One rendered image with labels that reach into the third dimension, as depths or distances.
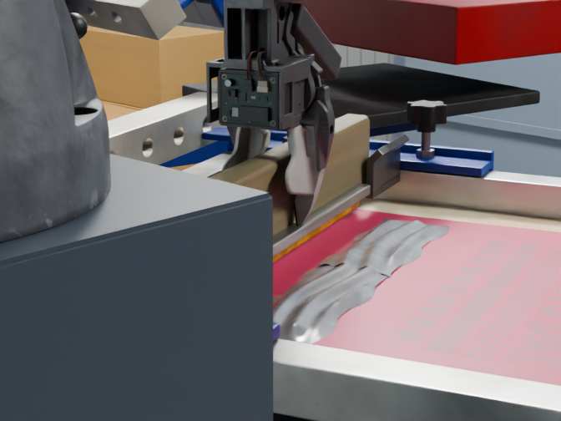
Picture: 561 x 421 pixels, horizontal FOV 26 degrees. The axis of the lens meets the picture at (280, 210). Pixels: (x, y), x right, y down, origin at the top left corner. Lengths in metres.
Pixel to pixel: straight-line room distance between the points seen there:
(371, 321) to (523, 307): 0.13
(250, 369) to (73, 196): 0.08
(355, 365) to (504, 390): 0.10
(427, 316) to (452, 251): 0.18
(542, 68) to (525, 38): 2.20
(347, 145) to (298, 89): 0.17
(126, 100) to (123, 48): 0.21
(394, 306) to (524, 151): 3.30
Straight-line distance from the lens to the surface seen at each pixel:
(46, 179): 0.34
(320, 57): 1.10
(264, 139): 1.08
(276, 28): 1.02
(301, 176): 1.05
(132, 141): 1.28
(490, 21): 1.95
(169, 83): 4.78
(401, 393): 0.77
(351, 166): 1.21
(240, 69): 1.01
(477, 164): 1.31
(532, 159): 4.28
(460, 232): 1.22
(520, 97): 2.06
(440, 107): 1.31
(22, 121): 0.33
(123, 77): 4.92
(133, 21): 1.55
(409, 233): 1.20
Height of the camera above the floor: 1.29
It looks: 15 degrees down
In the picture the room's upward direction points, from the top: straight up
